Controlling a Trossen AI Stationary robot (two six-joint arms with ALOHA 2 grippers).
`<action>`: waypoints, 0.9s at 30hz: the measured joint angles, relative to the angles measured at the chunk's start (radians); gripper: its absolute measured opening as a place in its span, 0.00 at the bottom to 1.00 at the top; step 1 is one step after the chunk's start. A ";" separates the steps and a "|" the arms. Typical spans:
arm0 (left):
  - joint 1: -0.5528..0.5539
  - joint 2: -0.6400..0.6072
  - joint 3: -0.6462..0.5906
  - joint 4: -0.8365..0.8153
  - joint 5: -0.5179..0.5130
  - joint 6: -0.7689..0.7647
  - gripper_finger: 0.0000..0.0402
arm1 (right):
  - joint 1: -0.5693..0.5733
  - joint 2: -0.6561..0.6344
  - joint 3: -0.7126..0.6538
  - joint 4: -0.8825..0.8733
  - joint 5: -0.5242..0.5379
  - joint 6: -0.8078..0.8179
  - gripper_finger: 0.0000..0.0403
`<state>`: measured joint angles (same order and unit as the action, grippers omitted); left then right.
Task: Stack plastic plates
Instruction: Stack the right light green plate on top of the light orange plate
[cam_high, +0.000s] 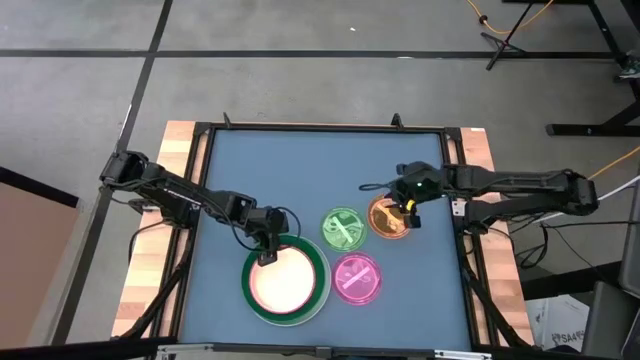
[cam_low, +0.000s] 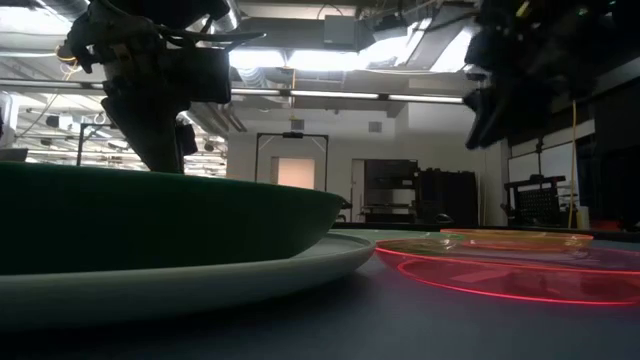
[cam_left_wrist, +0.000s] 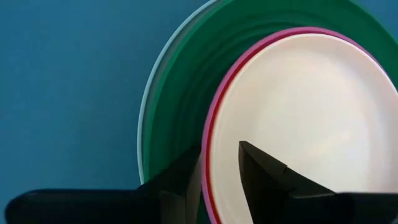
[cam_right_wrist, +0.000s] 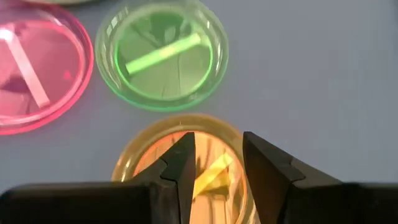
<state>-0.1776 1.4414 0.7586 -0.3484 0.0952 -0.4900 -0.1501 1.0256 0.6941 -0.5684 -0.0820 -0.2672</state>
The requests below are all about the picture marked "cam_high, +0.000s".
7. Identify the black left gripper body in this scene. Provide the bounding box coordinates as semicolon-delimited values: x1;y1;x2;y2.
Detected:
243;204;291;253

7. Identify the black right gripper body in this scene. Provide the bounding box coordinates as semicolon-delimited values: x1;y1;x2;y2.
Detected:
388;160;447;205

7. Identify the small orange transparent plate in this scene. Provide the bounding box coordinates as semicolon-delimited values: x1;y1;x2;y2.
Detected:
366;193;412;241

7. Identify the large green plastic plate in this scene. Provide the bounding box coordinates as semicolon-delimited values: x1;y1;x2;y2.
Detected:
241;234;327;322

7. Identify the small green transparent plate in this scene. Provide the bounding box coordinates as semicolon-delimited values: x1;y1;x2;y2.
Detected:
319;206;369;253

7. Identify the small pink transparent plate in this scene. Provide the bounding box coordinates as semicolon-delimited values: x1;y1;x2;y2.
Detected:
331;251;384;307

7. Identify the aluminium bar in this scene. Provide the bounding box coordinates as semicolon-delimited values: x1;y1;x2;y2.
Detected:
156;342;495;360

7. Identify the black tripod stand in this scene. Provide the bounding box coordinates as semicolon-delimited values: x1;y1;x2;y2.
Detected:
479;0;537;72

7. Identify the white cardboard box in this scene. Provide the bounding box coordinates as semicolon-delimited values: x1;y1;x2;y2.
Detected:
524;293;592;352

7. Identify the black desk leg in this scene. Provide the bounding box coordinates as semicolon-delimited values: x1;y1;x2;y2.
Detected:
544;0;640;138

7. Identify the grey chair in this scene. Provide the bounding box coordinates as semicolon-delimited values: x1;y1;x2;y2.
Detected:
581;169;640;360

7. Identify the brown board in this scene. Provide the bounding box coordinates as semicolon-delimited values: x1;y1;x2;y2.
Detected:
0;166;81;351

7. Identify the person's shoe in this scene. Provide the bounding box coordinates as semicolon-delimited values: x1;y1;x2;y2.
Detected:
617;53;640;82

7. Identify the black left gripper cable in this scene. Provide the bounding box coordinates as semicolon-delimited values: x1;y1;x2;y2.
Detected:
219;199;303;252

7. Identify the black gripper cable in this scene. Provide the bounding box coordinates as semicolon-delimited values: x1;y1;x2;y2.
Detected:
219;199;303;252
358;181;401;194

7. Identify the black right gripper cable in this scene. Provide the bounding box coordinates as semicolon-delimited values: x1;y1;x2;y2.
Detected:
358;181;401;194

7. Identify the black table frame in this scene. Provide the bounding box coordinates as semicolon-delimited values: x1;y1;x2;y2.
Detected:
112;119;536;360

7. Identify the hanging yellow cable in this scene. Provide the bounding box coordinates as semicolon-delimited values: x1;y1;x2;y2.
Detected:
464;0;557;37

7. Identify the white floor cable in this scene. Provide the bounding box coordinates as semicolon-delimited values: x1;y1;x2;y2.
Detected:
533;176;640;225

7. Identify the yellow extension cable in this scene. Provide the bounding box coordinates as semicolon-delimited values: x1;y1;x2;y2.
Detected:
587;144;640;181

